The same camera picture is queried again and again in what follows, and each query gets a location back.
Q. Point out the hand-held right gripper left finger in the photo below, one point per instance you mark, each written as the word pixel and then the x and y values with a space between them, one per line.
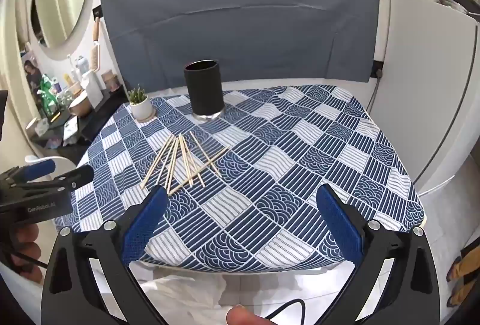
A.
pixel 144 223

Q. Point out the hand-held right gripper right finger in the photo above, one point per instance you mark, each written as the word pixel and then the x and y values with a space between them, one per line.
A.
pixel 339 223

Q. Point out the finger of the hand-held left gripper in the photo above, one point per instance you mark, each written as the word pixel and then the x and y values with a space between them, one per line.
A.
pixel 77 177
pixel 39 167

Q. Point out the bunch of wooden chopsticks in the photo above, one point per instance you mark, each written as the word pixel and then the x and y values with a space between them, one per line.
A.
pixel 189 170

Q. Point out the black cylindrical utensil holder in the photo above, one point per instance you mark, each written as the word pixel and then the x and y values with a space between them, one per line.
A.
pixel 202 89

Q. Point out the person's left hand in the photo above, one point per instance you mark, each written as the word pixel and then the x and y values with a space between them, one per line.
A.
pixel 26 246

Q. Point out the person's right hand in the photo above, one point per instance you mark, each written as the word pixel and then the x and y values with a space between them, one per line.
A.
pixel 240 316

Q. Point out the white chair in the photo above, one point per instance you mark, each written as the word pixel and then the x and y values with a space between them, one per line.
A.
pixel 41 159

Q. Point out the cream mug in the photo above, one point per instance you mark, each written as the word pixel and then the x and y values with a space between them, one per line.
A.
pixel 79 107

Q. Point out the green packets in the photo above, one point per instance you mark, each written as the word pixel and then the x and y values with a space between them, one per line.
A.
pixel 48 96

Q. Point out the white crumpled cloth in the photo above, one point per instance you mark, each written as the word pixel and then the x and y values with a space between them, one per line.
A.
pixel 180 295

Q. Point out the blue patterned tablecloth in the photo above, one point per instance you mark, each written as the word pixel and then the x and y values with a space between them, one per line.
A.
pixel 270 167

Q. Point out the white pump bottle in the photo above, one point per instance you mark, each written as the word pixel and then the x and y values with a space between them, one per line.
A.
pixel 92 87

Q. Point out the round wooden coaster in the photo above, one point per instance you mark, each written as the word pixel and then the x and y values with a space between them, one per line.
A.
pixel 150 118

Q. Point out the small potted succulent plant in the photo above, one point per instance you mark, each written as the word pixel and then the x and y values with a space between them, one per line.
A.
pixel 141 105

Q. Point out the pink jar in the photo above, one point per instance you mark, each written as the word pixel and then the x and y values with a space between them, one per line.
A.
pixel 110 80

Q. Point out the pale spray bottle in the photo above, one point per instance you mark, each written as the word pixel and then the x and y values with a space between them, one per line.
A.
pixel 81 66

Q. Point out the brown slipper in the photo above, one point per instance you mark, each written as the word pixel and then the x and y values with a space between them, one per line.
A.
pixel 465 294
pixel 467 265

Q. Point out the white refrigerator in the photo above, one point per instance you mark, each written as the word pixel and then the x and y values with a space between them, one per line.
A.
pixel 423 85

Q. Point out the grey backdrop cloth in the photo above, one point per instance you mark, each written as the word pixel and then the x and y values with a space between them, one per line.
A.
pixel 240 17

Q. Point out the black wall plug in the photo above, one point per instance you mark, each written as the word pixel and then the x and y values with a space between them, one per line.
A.
pixel 377 71

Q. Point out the black wall hook plate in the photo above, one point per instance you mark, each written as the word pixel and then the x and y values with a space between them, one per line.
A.
pixel 96 11

